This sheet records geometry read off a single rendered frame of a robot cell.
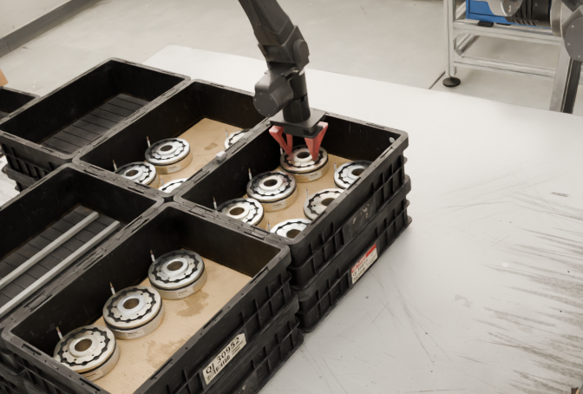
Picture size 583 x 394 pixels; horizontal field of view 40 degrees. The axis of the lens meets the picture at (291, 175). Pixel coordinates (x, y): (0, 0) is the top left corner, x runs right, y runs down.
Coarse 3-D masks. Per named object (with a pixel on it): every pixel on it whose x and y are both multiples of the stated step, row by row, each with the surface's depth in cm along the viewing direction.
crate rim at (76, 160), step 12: (192, 84) 191; (204, 84) 190; (216, 84) 188; (168, 96) 186; (252, 96) 181; (156, 108) 183; (132, 120) 179; (264, 120) 171; (120, 132) 176; (252, 132) 168; (96, 144) 172; (84, 156) 170; (96, 168) 165; (204, 168) 159; (120, 180) 159; (132, 180) 159; (192, 180) 156; (156, 192) 154
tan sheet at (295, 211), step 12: (336, 156) 174; (276, 168) 174; (324, 180) 168; (300, 192) 165; (312, 192) 165; (300, 204) 162; (276, 216) 159; (288, 216) 159; (300, 216) 158; (264, 228) 157
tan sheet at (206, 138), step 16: (192, 128) 193; (208, 128) 192; (224, 128) 191; (240, 128) 190; (192, 144) 187; (208, 144) 186; (224, 144) 185; (192, 160) 181; (208, 160) 180; (176, 176) 176
